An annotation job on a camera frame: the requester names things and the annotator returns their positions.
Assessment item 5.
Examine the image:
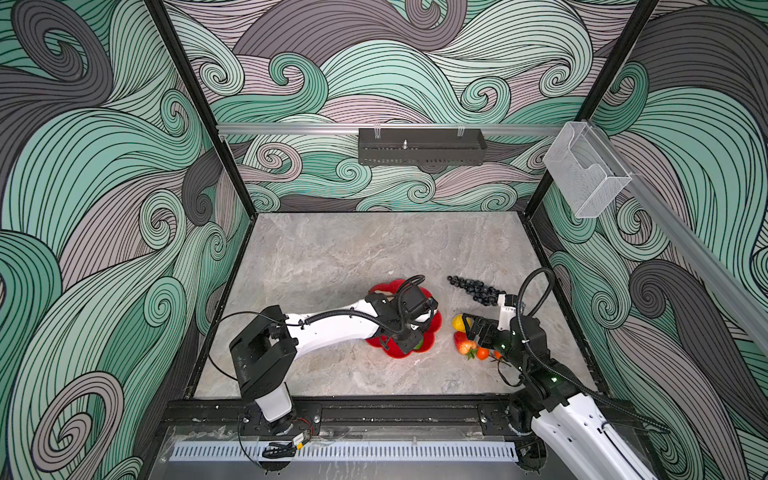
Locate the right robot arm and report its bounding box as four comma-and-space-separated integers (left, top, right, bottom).
452, 313, 658, 479

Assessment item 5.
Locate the black perforated wall tray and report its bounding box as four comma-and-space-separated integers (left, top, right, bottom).
357, 129, 488, 173

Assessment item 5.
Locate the aluminium rail back wall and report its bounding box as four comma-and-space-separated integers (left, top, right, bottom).
216, 122, 563, 137

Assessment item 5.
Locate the clear plastic wall bin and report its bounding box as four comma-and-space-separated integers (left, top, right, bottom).
544, 121, 631, 219

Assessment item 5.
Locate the white slotted cable duct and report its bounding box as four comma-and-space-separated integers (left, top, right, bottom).
169, 441, 518, 463

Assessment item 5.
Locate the aluminium rail wall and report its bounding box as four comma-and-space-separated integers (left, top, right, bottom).
216, 122, 563, 137
586, 122, 767, 352

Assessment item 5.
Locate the red yellow apple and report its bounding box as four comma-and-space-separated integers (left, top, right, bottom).
453, 331, 478, 359

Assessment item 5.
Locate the red flower-shaped fruit bowl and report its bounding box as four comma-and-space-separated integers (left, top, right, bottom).
366, 279, 443, 359

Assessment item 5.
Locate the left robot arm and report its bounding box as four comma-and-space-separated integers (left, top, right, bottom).
229, 282, 438, 426

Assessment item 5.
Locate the aluminium rail right wall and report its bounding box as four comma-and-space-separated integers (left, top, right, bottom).
586, 122, 767, 352

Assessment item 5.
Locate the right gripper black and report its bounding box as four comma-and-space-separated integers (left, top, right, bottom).
463, 312, 531, 377

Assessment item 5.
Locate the black grape bunch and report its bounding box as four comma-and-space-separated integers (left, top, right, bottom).
446, 276, 506, 306

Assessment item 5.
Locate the small yellow wrinkled fruit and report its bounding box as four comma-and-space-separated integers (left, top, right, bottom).
452, 314, 466, 333

